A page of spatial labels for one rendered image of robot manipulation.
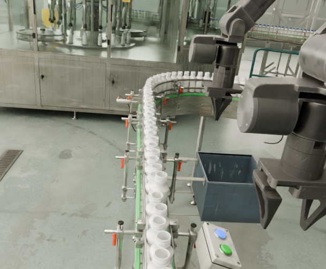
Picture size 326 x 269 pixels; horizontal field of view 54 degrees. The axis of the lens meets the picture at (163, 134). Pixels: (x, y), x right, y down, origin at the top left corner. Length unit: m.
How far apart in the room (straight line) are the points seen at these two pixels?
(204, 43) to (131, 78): 3.55
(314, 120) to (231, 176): 1.45
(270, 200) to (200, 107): 2.28
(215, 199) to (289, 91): 1.17
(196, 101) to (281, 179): 2.26
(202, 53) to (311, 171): 0.46
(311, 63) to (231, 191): 1.16
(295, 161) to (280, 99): 0.09
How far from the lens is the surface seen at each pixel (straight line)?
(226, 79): 0.86
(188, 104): 2.67
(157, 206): 0.92
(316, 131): 0.44
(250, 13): 0.85
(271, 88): 0.41
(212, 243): 0.89
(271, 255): 2.70
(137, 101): 2.08
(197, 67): 6.36
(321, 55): 0.42
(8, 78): 4.68
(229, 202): 1.57
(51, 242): 2.57
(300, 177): 0.47
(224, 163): 1.81
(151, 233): 0.87
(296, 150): 0.46
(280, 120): 0.41
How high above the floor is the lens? 1.69
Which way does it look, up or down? 23 degrees down
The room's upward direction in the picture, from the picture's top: 6 degrees clockwise
